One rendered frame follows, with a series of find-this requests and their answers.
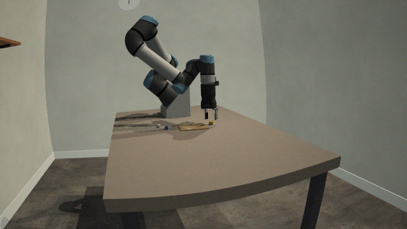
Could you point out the tan square mat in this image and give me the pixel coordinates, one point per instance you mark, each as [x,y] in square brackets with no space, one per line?
[192,126]

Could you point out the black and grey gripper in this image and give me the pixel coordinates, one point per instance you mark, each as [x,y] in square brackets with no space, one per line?
[208,93]

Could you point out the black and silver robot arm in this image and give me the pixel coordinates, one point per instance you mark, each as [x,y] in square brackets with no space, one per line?
[155,55]

